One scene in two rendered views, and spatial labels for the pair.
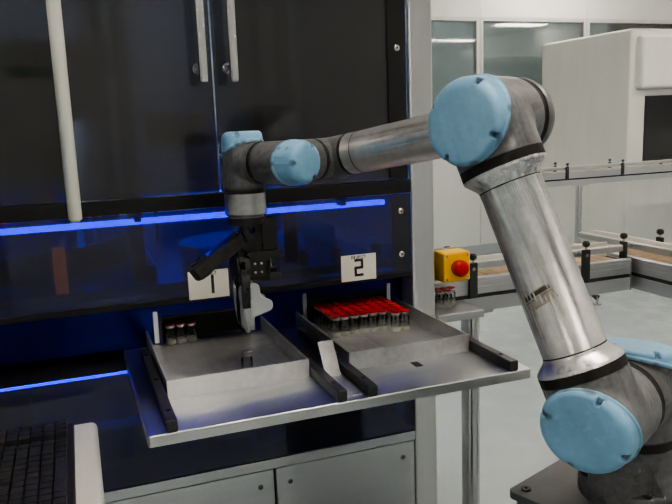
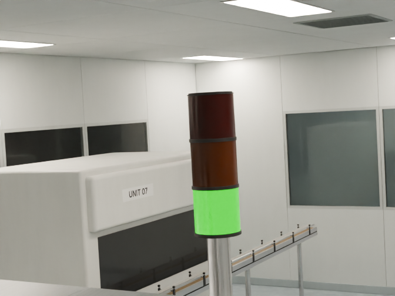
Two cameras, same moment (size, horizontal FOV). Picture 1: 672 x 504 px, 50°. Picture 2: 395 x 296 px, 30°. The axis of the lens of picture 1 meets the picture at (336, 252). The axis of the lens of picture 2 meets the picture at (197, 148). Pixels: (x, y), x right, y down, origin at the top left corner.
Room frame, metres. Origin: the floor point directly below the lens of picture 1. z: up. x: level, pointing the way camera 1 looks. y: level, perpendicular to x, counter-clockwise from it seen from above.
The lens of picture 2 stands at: (1.14, 0.41, 2.33)
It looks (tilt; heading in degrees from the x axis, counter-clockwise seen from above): 3 degrees down; 320
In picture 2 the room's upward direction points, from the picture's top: 3 degrees counter-clockwise
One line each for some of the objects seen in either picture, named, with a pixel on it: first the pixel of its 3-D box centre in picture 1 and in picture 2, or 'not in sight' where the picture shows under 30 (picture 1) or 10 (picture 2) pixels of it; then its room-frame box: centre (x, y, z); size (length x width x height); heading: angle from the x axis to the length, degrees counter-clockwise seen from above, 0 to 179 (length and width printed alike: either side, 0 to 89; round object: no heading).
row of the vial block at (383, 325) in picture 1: (368, 321); not in sight; (1.55, -0.07, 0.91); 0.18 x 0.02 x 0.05; 110
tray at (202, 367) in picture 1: (221, 352); not in sight; (1.40, 0.24, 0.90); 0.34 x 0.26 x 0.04; 20
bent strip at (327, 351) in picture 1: (338, 366); not in sight; (1.25, 0.00, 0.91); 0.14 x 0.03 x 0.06; 20
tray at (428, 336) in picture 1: (376, 329); not in sight; (1.51, -0.08, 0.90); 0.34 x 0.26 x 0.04; 20
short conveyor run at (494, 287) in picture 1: (516, 271); not in sight; (1.94, -0.49, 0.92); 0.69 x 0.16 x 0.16; 110
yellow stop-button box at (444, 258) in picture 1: (450, 264); not in sight; (1.71, -0.27, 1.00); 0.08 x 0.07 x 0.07; 20
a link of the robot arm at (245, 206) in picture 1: (245, 205); not in sight; (1.31, 0.16, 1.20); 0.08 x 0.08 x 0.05
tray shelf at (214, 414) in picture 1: (313, 362); not in sight; (1.39, 0.05, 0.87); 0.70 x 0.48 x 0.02; 110
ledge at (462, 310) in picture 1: (447, 309); not in sight; (1.76, -0.27, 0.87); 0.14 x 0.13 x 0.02; 20
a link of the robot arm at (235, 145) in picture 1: (244, 162); not in sight; (1.31, 0.16, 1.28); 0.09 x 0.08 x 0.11; 50
